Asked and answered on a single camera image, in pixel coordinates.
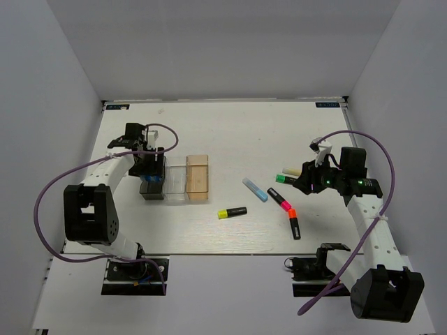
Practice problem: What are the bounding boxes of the pink highlighter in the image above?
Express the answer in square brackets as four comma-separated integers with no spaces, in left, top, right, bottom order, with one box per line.
[267,188,292,211]

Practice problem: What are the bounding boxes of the yellow highlighter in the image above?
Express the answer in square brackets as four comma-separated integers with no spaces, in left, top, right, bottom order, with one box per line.
[217,207,247,219]

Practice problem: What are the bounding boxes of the cream highlighter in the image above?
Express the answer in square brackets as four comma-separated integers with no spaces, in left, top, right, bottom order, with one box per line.
[282,167,301,177]

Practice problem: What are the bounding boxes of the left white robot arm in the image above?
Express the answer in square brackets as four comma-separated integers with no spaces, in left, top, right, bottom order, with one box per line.
[64,123,166,278]

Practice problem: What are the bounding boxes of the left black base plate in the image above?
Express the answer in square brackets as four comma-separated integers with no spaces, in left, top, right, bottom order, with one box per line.
[101,258,170,296]

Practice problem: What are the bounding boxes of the clear plastic container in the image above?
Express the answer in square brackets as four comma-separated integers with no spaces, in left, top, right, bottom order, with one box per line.
[163,156,188,203]

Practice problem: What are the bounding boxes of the light blue marker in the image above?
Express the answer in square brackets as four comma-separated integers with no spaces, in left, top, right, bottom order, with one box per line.
[242,177,268,202]

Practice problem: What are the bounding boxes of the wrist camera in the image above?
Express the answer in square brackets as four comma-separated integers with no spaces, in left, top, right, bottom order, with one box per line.
[145,129,159,150]
[309,137,332,167]

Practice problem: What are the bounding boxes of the dark grey plastic container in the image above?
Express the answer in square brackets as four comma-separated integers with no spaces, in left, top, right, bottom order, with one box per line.
[140,173,165,200]

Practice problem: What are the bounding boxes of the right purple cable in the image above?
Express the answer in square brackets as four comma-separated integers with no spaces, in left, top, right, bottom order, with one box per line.
[297,130,396,316]

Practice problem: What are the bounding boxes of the left blue corner label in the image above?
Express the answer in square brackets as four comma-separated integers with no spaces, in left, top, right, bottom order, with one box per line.
[105,104,130,110]

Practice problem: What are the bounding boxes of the right blue corner label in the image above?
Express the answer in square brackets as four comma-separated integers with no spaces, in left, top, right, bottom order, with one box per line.
[315,101,340,108]

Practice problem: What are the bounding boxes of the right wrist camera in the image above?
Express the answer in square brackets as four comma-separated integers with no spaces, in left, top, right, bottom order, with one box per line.
[309,137,332,167]

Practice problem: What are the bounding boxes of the green highlighter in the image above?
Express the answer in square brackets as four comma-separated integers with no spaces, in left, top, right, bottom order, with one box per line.
[275,174,297,185]

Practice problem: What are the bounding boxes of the tan plastic container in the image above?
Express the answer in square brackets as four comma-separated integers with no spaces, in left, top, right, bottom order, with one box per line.
[186,155,209,201]

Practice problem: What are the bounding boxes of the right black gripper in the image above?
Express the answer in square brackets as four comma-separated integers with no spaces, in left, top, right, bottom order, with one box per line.
[292,154,346,195]

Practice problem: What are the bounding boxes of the blue stationery block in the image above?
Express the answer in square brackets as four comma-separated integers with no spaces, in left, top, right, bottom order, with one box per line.
[140,175,162,183]

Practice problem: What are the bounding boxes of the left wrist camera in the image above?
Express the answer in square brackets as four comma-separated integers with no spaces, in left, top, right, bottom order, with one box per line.
[145,129,159,150]

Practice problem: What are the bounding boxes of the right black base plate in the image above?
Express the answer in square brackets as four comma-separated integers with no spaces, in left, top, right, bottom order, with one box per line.
[284,257,335,297]

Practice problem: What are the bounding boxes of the blue corner label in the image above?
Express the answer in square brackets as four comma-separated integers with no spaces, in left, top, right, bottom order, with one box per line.
[105,104,130,110]
[315,101,340,108]

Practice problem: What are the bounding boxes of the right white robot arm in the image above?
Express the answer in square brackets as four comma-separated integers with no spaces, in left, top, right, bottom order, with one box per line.
[284,144,425,323]

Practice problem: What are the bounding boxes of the orange highlighter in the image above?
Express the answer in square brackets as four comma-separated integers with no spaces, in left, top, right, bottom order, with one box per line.
[288,208,301,240]

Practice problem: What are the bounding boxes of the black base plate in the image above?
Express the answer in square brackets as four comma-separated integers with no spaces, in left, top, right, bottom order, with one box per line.
[101,258,170,296]
[284,257,335,297]

